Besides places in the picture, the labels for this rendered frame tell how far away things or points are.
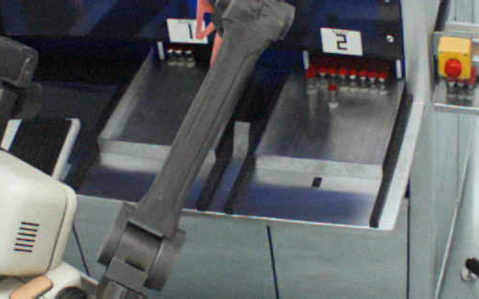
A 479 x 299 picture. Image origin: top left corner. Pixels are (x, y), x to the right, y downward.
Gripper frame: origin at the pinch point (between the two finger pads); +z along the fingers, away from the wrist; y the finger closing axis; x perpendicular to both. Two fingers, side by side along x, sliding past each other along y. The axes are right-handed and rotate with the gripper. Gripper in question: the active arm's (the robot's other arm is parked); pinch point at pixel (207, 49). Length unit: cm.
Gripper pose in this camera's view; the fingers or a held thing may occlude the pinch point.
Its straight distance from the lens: 208.8
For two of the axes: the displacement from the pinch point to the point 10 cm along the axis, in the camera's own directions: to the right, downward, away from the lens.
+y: 3.0, 6.2, -7.2
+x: 8.3, 2.0, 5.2
